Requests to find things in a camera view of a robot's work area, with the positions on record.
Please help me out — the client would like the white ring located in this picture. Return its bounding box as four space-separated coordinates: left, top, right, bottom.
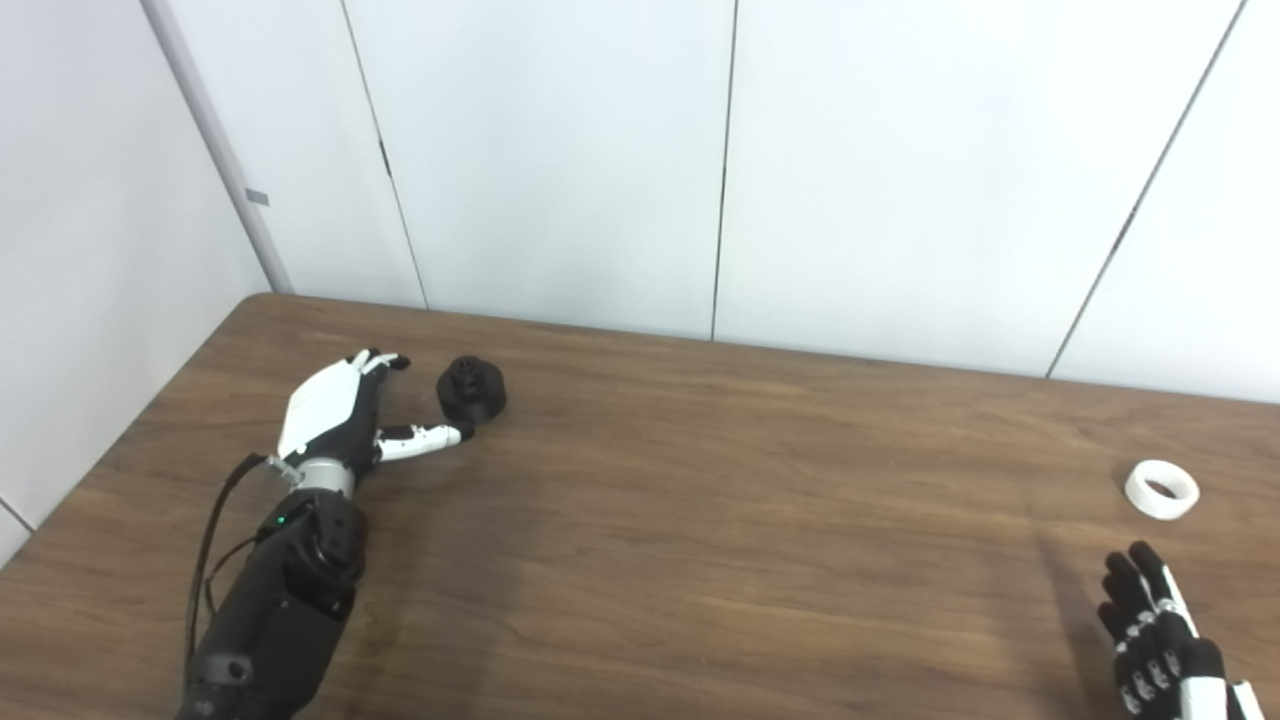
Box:
1124 460 1201 521

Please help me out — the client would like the round black part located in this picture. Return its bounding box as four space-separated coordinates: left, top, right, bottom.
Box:
437 356 508 423

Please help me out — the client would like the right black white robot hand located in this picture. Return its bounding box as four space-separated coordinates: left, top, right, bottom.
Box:
1097 541 1266 720

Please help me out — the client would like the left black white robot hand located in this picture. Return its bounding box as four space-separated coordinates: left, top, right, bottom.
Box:
277 348 474 471

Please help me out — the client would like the grey wall corner trim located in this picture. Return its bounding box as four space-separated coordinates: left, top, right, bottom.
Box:
140 0 293 295

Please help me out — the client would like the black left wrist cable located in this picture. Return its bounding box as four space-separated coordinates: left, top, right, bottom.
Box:
184 453 302 693

